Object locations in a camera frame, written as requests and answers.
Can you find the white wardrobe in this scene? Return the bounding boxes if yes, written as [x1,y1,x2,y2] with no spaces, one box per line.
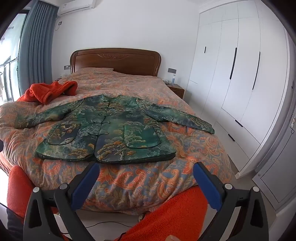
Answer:
[187,3,290,179]

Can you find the green printed padded jacket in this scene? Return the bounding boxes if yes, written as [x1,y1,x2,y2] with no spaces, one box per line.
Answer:
[15,94,215,164]

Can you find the person's dark top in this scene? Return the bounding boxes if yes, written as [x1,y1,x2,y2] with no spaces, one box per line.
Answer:
[0,204,25,241]

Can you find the grey door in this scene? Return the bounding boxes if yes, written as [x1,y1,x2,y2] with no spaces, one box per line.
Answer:
[252,115,296,210]

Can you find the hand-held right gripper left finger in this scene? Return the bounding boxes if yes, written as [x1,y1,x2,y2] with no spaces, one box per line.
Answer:
[23,161,100,241]

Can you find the paisley pillow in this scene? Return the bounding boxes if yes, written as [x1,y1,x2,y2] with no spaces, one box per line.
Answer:
[75,67,114,75]

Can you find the wooden nightstand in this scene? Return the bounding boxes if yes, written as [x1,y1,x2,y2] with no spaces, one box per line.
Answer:
[165,83,185,100]

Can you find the white air conditioner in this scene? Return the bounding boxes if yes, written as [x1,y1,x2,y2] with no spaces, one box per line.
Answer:
[57,0,97,16]

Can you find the window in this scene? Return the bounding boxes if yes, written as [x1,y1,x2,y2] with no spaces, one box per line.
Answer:
[0,14,26,103]

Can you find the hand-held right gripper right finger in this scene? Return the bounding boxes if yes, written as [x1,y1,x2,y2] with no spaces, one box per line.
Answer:
[193,162,270,241]

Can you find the wooden headboard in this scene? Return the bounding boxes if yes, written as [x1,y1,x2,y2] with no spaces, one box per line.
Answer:
[70,48,162,77]

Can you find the orange fleece garment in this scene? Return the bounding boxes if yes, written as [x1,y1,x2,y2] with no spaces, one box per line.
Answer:
[17,81,78,104]

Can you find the orange paisley quilt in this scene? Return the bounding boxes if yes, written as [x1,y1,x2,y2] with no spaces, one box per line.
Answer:
[0,67,233,212]

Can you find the black floor cable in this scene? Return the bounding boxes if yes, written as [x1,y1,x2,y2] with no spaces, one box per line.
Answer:
[59,221,140,235]

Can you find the grey-blue curtain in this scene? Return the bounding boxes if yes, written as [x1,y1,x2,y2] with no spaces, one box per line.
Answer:
[18,4,57,98]

